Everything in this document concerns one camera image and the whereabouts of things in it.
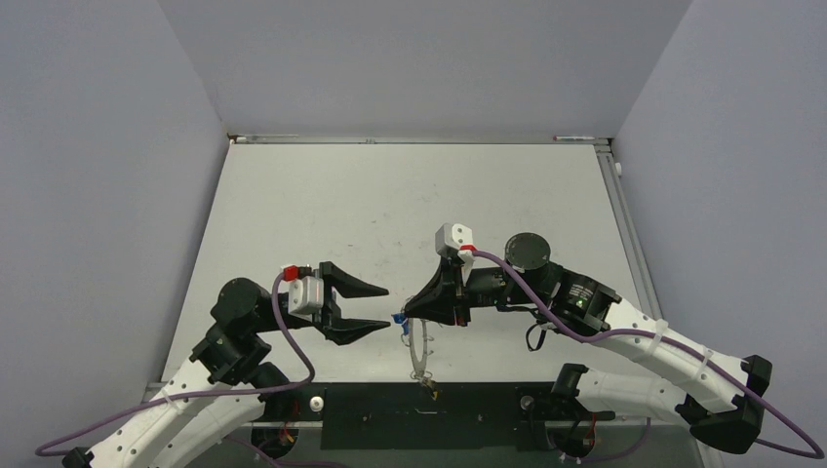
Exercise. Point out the aluminium back rail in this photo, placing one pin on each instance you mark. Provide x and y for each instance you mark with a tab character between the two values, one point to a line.
297	139

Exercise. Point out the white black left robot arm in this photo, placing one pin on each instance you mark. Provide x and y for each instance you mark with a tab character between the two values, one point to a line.
246	358

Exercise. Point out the aluminium rail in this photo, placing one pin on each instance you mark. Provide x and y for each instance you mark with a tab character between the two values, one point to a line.
644	286
297	139

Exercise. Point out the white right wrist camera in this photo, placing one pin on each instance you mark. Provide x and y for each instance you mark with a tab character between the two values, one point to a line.
455	241

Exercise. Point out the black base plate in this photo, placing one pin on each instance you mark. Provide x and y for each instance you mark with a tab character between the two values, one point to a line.
524	415

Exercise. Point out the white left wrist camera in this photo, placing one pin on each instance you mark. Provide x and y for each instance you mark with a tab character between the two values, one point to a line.
305	291

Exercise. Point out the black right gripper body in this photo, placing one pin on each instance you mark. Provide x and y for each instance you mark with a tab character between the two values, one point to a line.
486	286

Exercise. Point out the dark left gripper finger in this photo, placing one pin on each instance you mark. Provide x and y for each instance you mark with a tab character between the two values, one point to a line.
346	285
342	331

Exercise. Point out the pink white marker pen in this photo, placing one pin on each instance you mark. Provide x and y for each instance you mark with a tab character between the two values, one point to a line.
574	139

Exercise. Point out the blue key tag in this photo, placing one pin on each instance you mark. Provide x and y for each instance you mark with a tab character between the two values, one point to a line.
402	320

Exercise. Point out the aluminium right side rail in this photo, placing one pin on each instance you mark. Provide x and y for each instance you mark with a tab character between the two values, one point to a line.
644	286

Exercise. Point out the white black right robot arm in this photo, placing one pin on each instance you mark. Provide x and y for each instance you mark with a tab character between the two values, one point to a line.
716	397

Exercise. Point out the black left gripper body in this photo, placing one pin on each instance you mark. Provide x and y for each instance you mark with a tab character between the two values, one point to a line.
329	302

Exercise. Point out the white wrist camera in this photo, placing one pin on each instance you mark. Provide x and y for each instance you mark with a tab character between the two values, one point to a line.
455	241
305	291

